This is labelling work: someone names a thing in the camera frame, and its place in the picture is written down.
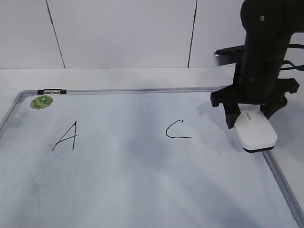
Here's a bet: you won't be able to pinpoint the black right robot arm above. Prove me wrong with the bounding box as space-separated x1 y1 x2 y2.
210 0 304 128

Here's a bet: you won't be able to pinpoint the white whiteboard eraser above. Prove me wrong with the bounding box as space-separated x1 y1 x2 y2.
233 108 277 153

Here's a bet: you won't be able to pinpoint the black and silver marker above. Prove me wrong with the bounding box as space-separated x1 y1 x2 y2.
37 89 67 95

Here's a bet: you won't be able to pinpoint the green round magnet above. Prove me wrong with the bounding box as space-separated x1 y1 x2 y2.
30 95 53 110

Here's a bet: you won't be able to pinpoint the black cable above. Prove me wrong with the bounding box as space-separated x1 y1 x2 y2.
281 44 304 72

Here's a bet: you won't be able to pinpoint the whiteboard with aluminium frame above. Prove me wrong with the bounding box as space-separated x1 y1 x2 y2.
0 92 298 228

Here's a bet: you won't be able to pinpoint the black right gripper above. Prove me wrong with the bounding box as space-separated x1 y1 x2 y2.
210 71 299 129

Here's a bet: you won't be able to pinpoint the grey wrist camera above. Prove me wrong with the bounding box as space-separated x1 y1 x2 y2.
213 45 244 66

